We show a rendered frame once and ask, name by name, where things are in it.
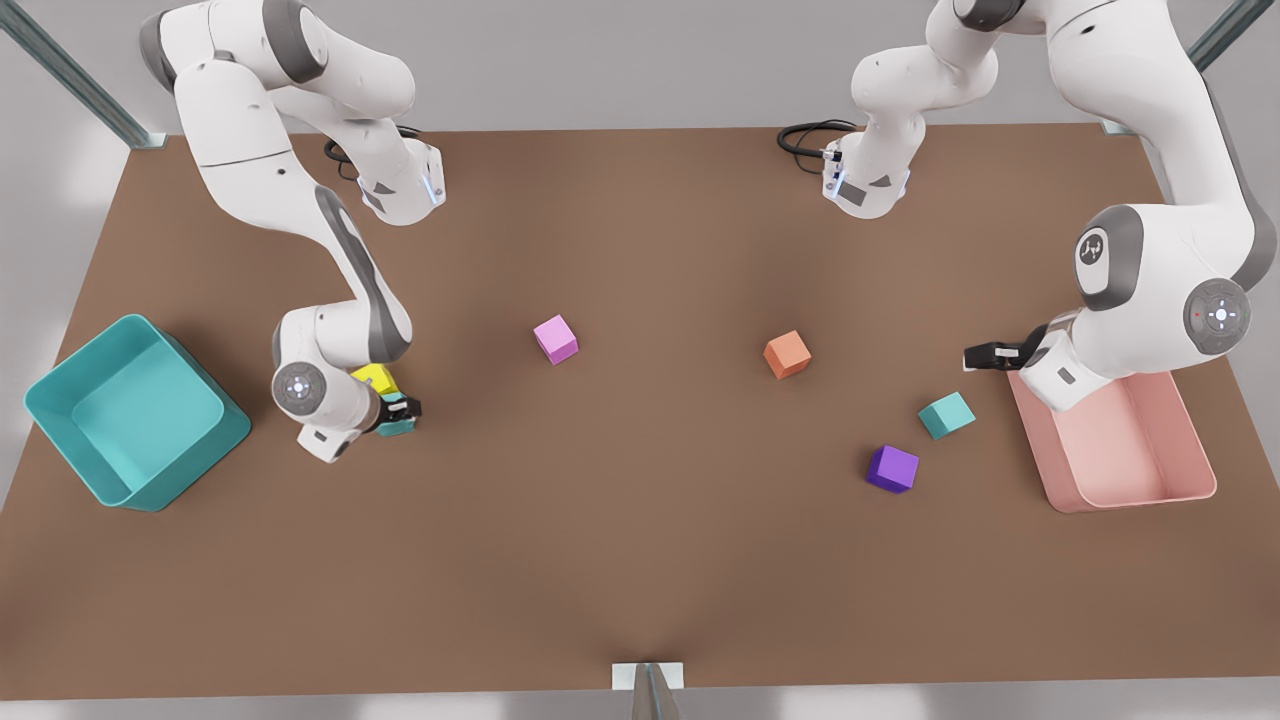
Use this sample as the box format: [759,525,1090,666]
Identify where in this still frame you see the purple cube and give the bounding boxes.
[865,445,920,495]

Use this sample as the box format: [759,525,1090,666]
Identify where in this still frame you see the pink plastic bin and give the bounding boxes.
[1007,369,1218,514]

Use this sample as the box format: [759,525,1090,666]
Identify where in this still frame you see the pink cube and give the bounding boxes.
[533,314,580,366]

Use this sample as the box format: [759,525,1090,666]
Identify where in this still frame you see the orange cube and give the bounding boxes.
[763,330,813,381]

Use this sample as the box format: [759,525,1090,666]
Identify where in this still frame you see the teal plastic bin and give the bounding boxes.
[24,314,252,513]

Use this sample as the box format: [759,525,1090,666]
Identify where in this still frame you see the black cable loop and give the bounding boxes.
[324,125,423,183]
[777,119,863,175]

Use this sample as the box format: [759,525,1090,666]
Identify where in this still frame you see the silver frame post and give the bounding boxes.
[612,661,685,720]
[0,0,167,150]
[1101,0,1276,136]

